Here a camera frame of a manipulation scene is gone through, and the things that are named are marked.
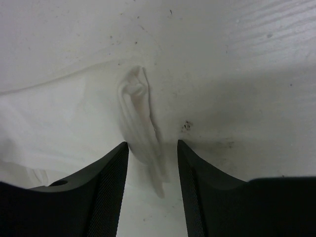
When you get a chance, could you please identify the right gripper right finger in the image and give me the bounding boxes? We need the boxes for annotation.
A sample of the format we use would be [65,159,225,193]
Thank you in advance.
[177,140,316,237]

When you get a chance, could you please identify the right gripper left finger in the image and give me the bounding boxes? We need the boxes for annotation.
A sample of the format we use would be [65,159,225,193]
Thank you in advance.
[0,142,129,237]

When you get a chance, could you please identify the white tank top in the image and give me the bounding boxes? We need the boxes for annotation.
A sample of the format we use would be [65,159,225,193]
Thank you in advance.
[0,62,166,197]

